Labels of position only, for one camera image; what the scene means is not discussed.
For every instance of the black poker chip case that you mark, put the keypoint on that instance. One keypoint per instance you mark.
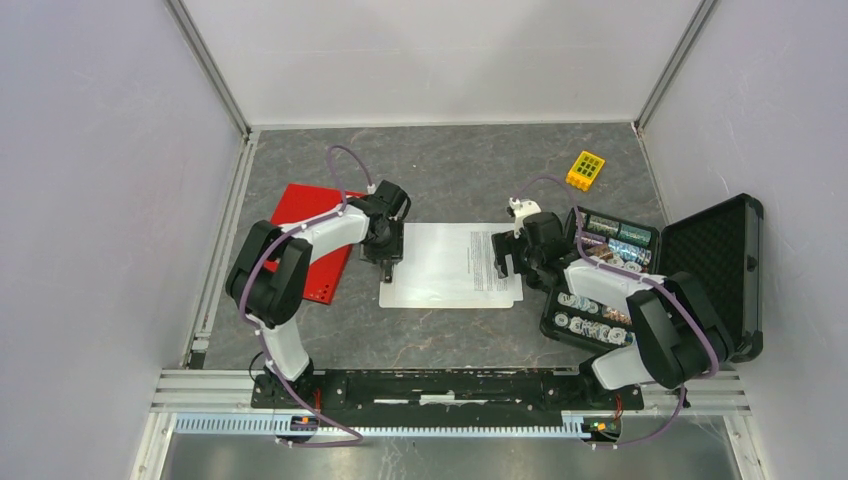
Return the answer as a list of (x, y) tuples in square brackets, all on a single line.
[(720, 246)]

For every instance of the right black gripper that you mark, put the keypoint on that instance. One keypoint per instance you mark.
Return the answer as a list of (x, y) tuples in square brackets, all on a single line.
[(503, 244)]

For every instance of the yellow toy brick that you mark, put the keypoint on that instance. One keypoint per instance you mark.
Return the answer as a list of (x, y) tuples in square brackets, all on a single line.
[(584, 171)]

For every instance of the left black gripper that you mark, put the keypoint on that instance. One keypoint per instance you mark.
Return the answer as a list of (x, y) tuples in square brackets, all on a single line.
[(394, 251)]

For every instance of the white clipboard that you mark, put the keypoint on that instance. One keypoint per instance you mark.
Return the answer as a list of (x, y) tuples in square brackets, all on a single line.
[(391, 298)]

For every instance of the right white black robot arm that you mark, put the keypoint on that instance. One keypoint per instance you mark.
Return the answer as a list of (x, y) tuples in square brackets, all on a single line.
[(678, 333)]

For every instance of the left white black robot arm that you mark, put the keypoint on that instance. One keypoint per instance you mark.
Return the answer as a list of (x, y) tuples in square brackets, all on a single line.
[(268, 279)]

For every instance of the printed paper sheet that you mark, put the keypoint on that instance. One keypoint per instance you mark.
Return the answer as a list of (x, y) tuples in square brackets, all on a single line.
[(450, 262)]

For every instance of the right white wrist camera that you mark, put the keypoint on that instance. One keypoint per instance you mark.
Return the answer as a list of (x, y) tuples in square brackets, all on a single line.
[(521, 210)]

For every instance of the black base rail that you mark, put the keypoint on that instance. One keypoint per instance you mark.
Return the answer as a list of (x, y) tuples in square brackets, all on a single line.
[(407, 398)]

